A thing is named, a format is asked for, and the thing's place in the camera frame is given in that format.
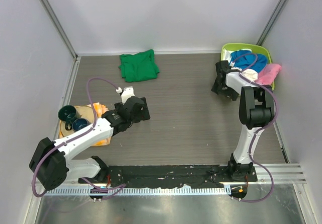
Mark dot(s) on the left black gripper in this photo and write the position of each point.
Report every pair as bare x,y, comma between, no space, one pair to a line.
143,115

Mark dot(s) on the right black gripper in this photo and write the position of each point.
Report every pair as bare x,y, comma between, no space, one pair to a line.
231,93

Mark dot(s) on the blue t shirt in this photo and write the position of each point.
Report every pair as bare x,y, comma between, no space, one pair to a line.
246,58

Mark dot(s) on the lime green plastic basin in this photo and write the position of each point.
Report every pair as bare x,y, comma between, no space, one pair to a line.
253,48

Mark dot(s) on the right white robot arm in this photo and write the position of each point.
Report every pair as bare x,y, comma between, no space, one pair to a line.
256,112

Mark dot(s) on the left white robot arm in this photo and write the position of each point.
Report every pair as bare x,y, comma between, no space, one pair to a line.
53,162

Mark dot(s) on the white printed t shirt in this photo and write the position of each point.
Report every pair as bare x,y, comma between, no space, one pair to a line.
250,74

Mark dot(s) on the yellow checkered cloth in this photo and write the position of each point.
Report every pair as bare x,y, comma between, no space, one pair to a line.
100,109

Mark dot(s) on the pink t shirt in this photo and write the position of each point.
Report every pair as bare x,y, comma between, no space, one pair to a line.
268,74

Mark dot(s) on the green folded t shirt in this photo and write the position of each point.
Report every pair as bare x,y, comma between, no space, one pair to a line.
138,67

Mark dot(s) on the beige round plate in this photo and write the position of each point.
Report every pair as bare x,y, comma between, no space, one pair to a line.
85,112

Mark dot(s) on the dark teal mug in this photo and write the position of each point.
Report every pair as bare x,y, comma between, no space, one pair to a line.
77,125

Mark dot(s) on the dark teal cup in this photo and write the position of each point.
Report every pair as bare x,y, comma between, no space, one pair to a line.
65,111

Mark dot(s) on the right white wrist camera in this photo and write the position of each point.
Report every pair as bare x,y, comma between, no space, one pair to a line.
236,66

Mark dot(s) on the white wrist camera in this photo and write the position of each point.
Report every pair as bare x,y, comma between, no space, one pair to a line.
236,66
125,93

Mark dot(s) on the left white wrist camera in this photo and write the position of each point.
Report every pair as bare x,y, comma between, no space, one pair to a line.
125,93

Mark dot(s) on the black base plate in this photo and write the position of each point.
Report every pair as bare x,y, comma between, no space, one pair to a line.
172,176

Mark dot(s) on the slotted white cable duct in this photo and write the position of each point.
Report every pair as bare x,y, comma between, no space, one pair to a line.
185,190

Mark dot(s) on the aluminium frame rail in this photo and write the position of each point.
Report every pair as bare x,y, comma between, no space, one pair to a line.
278,173

